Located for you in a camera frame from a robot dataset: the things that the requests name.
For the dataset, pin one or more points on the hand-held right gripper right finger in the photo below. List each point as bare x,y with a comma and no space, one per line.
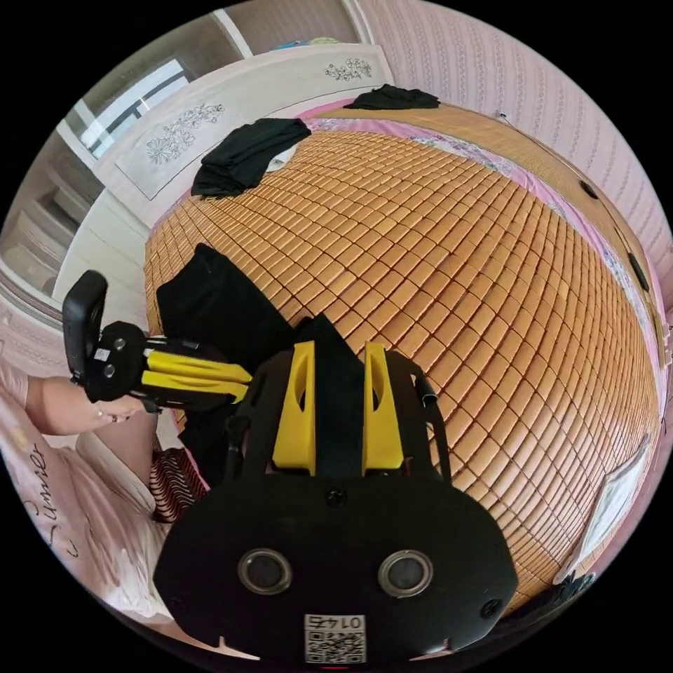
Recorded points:
383,420

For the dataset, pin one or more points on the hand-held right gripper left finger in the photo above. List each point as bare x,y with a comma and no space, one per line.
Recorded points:
295,410

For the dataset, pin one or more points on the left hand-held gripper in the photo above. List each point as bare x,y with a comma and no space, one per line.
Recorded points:
113,363

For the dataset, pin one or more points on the black long pants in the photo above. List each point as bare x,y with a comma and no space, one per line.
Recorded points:
226,315

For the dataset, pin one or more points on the person's left forearm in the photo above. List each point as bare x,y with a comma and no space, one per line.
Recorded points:
52,407

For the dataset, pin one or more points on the person's left hand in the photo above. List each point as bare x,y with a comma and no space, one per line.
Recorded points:
113,414

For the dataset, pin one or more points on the bed with woven mat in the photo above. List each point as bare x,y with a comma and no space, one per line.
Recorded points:
447,273

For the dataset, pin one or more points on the person's body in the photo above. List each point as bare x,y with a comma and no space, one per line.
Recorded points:
89,520

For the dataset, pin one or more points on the white cupboard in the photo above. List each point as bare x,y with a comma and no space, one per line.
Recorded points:
37,236

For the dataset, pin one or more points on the pile of clothes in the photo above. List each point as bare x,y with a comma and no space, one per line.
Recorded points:
247,152

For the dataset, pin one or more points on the window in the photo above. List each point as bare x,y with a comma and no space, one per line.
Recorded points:
131,108

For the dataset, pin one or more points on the black folded garment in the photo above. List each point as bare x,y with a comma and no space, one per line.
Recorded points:
391,98

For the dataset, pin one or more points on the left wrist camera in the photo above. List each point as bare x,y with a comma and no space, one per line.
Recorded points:
79,321

